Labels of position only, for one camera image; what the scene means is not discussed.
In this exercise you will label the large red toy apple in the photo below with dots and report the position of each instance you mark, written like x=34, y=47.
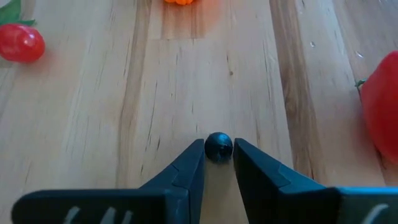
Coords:
x=382, y=109

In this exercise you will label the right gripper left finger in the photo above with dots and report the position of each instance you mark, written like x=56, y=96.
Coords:
x=174, y=194

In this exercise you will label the orange toy ball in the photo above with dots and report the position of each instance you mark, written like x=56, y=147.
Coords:
x=179, y=2

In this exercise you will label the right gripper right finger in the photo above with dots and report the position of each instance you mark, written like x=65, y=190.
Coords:
x=270, y=194

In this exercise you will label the dark blue toy berry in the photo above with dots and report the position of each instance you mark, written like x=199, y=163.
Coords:
x=218, y=146

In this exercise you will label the red tomato with green leaf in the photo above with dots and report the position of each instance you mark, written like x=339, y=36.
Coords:
x=20, y=43

